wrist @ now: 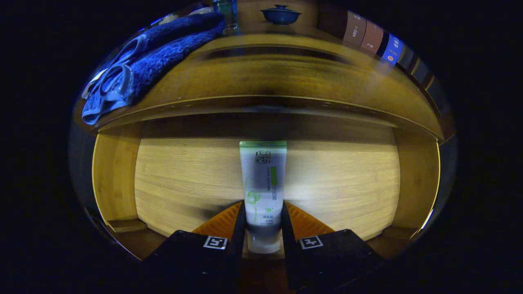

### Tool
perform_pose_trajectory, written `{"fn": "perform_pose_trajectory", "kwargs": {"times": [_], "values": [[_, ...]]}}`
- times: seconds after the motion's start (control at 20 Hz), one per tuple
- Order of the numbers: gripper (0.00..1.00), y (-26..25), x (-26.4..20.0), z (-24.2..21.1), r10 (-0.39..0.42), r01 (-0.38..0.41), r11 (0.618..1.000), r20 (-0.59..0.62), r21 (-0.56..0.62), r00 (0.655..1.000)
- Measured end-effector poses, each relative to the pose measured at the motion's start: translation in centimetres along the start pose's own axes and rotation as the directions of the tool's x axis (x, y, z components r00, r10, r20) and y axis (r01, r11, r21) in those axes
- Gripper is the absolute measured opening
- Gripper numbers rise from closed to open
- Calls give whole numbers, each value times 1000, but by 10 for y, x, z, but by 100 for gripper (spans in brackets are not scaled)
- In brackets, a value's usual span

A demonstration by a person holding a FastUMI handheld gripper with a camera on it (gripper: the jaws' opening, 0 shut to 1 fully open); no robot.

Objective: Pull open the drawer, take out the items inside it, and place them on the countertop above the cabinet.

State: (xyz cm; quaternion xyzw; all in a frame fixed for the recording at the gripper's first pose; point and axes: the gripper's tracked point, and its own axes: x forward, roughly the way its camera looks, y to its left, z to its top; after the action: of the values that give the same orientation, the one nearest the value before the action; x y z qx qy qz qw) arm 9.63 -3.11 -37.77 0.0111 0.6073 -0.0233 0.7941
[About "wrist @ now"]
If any teal slim bottle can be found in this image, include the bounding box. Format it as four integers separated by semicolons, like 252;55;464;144
212;0;239;35

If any blue book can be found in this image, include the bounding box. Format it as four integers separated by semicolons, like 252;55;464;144
381;33;405;66

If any dark brown book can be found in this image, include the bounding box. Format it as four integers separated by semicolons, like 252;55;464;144
342;10;367;46

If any folded blue towel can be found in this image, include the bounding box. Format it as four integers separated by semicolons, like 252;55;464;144
81;12;226;125

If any reddish brown book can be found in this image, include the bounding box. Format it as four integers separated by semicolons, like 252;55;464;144
360;20;384;54

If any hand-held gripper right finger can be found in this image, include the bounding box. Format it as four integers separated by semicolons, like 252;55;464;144
280;200;387;292

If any wooden drawer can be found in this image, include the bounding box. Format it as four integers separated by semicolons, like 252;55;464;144
92;112;442;262

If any wooden cabinet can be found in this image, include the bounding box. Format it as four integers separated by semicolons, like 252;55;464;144
74;0;456;143

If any white and green tube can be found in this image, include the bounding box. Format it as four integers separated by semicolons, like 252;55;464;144
239;141;287;254

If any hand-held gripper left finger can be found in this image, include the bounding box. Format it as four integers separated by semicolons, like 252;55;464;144
141;200;247;294

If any blue lidded teacup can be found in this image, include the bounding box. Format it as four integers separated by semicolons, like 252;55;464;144
260;4;302;25

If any wooden countertop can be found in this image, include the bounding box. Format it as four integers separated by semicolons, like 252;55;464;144
74;33;446;141

